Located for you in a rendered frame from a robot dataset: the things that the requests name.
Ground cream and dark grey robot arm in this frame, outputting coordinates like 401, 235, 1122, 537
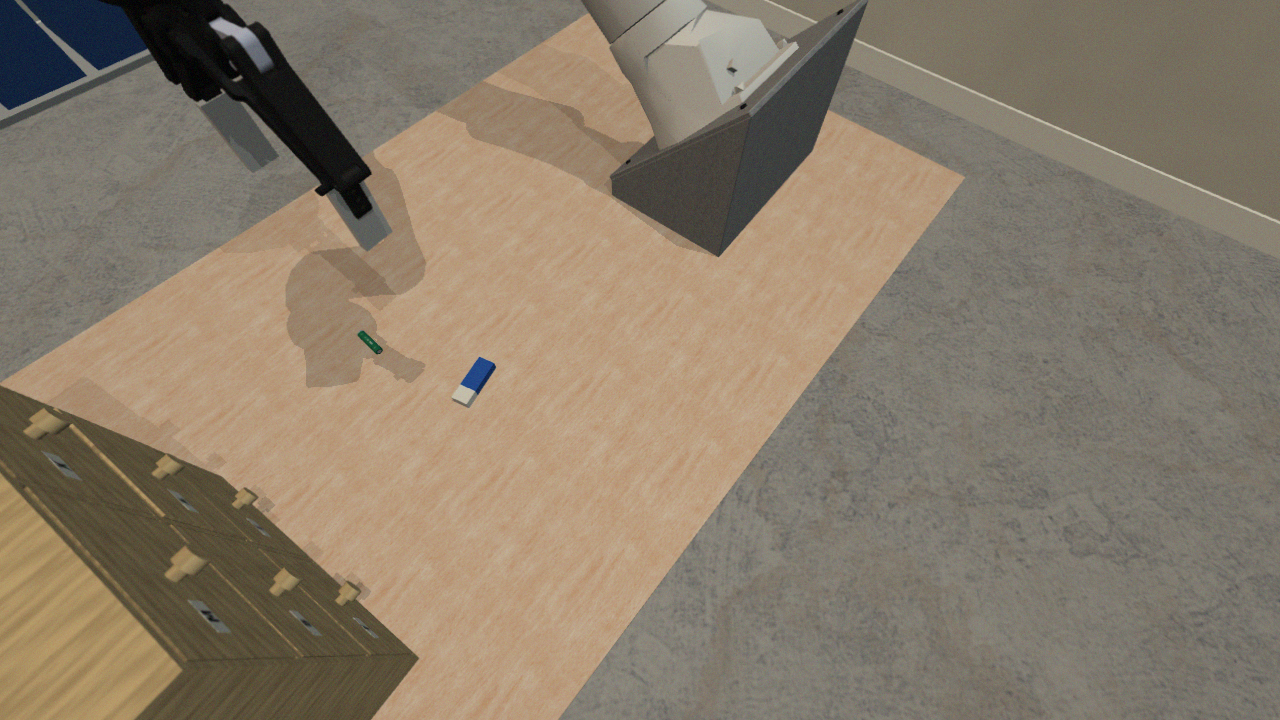
581, 0, 797, 150

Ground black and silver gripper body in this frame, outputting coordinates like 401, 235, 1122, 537
99, 0, 241, 79

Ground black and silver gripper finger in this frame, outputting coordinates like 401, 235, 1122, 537
166, 4, 392, 252
122, 6, 279, 173

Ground blue and white eraser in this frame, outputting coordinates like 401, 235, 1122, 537
451, 357, 497, 407

